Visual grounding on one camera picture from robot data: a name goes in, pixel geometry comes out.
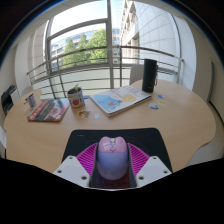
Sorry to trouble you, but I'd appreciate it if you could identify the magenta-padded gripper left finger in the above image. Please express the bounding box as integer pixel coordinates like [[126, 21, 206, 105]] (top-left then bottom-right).
[[53, 143, 100, 188]]

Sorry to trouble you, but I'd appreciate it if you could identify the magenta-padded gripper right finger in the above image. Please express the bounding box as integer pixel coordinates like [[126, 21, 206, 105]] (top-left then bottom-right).
[[127, 142, 173, 188]]

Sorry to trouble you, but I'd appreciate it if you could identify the lilac and pink computer mouse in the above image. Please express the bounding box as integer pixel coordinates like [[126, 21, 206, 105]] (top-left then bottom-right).
[[96, 136, 129, 181]]

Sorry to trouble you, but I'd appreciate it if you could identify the black printed mouse pad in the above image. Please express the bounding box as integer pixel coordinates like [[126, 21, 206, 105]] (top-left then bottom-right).
[[61, 127, 174, 189]]

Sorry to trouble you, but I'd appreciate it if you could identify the bunch of keys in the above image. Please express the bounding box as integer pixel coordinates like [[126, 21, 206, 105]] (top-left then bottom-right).
[[77, 109, 92, 119]]

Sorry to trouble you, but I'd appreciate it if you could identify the round blue and white sticker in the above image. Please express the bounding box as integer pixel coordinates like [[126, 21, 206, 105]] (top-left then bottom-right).
[[148, 102, 160, 111]]

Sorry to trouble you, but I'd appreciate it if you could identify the red magazine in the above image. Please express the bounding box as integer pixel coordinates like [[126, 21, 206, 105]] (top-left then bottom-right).
[[27, 97, 71, 123]]

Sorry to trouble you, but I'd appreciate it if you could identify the white can with plant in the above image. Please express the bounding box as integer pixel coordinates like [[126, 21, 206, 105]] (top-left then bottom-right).
[[67, 83, 85, 110]]

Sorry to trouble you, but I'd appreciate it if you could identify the light blue magazine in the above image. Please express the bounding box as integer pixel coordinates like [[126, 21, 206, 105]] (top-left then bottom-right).
[[89, 85, 153, 118]]

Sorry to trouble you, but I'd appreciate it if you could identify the black cylindrical speaker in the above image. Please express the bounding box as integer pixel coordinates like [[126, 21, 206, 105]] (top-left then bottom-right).
[[141, 58, 158, 94]]

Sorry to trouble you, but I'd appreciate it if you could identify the grey metal balcony railing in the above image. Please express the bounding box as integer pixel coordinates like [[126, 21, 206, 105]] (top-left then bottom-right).
[[26, 45, 185, 99]]

